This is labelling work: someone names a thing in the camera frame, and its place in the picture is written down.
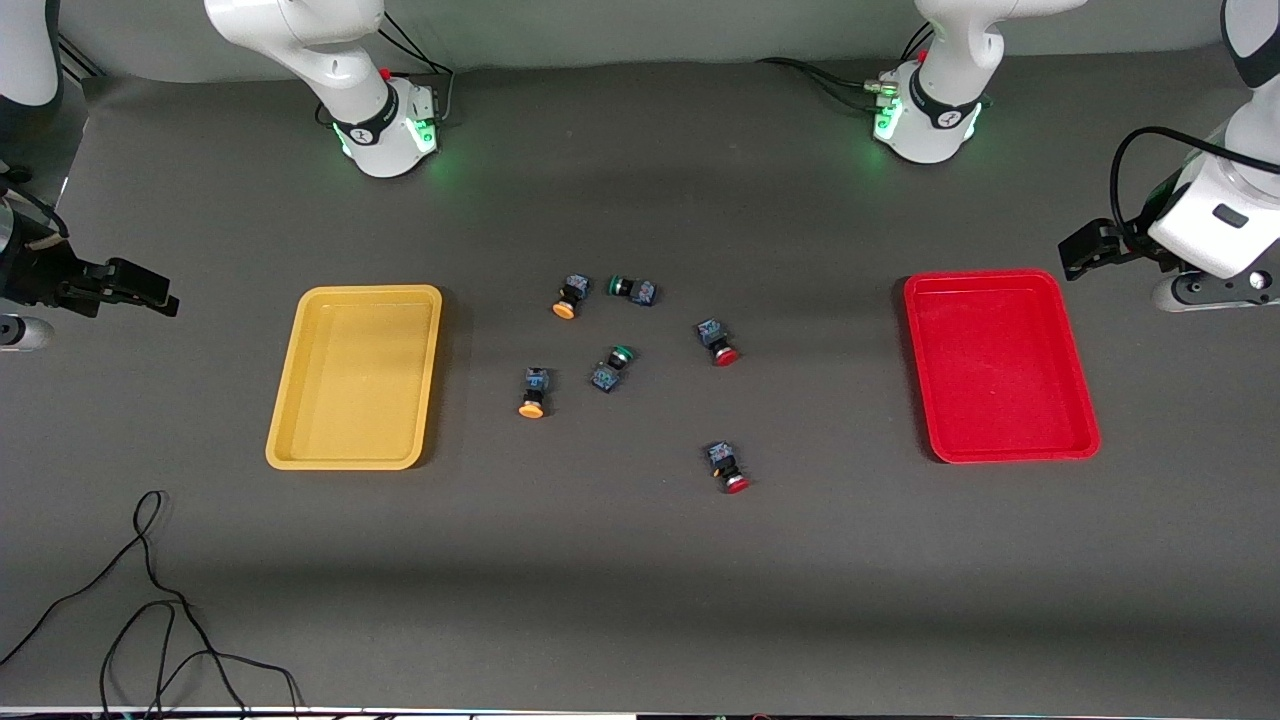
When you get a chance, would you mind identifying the red push button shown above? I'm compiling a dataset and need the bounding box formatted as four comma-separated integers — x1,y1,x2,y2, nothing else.
706,441,751,495
696,319,741,367

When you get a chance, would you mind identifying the red plastic tray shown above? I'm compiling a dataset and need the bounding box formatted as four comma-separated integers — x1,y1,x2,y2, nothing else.
903,268,1102,465

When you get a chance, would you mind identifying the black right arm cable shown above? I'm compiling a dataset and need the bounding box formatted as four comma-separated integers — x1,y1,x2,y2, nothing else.
0,165,71,243

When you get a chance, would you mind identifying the loose black cable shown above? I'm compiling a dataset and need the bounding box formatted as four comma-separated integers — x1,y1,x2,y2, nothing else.
0,490,301,720

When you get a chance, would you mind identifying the yellow plastic tray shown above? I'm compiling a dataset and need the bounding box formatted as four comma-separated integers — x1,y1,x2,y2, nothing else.
265,284,444,471

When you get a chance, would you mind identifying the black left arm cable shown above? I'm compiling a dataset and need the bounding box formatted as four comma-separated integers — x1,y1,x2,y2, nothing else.
1110,126,1280,253

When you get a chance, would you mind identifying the dark grey table mat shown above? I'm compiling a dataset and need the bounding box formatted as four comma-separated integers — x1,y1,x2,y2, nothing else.
0,45,1280,716

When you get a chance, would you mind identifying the black left base cable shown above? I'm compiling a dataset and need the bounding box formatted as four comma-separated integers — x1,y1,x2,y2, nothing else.
755,20,936,113

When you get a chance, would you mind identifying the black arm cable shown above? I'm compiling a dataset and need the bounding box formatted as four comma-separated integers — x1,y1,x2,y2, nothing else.
0,165,71,243
1110,126,1280,253

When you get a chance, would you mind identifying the aluminium frame rail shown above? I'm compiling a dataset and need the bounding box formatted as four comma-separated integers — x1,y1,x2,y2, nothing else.
58,33,107,83

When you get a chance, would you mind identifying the black right base cable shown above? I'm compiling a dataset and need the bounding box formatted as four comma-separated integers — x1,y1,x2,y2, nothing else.
375,10,457,127

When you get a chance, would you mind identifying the black base cable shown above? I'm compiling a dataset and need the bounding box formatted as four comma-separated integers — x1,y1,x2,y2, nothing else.
755,20,936,113
375,10,457,127

